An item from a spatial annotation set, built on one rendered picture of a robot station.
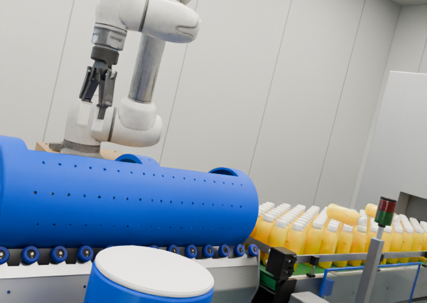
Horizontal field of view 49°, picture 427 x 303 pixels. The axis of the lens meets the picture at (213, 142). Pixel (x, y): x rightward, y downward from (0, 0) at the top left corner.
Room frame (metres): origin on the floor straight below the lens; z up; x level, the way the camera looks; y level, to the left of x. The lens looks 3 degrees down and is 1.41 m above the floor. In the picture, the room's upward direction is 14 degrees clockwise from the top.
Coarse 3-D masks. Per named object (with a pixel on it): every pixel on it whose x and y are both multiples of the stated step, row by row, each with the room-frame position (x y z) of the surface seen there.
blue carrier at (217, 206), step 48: (0, 144) 1.12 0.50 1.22; (0, 192) 1.06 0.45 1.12; (48, 192) 1.13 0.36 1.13; (96, 192) 1.22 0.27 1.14; (144, 192) 1.32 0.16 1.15; (192, 192) 1.44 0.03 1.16; (240, 192) 1.59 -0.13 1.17; (0, 240) 1.09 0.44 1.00; (48, 240) 1.17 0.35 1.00; (96, 240) 1.26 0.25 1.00; (144, 240) 1.37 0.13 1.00; (192, 240) 1.49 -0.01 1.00; (240, 240) 1.64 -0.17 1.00
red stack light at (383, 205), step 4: (380, 200) 1.76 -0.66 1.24; (384, 200) 1.75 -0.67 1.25; (380, 204) 1.76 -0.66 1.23; (384, 204) 1.74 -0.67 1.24; (388, 204) 1.74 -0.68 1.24; (392, 204) 1.74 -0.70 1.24; (396, 204) 1.75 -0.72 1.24; (380, 208) 1.75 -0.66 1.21; (384, 208) 1.74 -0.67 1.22; (388, 208) 1.74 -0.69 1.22; (392, 208) 1.74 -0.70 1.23; (392, 212) 1.74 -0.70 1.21
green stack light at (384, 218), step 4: (376, 212) 1.77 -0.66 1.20; (380, 212) 1.75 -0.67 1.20; (384, 212) 1.74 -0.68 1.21; (388, 212) 1.74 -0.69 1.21; (376, 216) 1.76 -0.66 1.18; (380, 216) 1.75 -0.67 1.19; (384, 216) 1.74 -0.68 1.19; (388, 216) 1.74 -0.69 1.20; (392, 216) 1.74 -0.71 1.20; (376, 220) 1.76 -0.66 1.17; (380, 220) 1.74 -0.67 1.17; (384, 220) 1.74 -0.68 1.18; (388, 220) 1.74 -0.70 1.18; (392, 220) 1.75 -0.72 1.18; (384, 224) 1.74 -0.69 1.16; (388, 224) 1.74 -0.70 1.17
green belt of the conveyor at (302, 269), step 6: (300, 264) 1.90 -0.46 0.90; (348, 264) 2.09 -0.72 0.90; (360, 264) 2.15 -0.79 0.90; (264, 270) 1.73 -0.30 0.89; (300, 270) 1.82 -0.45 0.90; (306, 270) 1.84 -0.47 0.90; (318, 270) 1.88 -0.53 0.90; (324, 270) 1.90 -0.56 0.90; (264, 276) 1.71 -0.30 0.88; (270, 276) 1.70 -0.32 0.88; (264, 282) 1.71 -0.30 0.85; (270, 282) 1.68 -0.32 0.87; (276, 282) 1.67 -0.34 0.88; (276, 288) 1.70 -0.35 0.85
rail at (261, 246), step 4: (248, 236) 1.83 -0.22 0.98; (248, 240) 1.83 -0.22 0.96; (252, 240) 1.81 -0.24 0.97; (256, 240) 1.80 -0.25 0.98; (248, 244) 1.82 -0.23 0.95; (256, 244) 1.80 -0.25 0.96; (260, 244) 1.78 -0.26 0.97; (264, 244) 1.77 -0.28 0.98; (260, 248) 1.78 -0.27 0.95; (264, 248) 1.76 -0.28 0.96; (268, 248) 1.75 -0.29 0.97; (268, 252) 1.75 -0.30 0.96
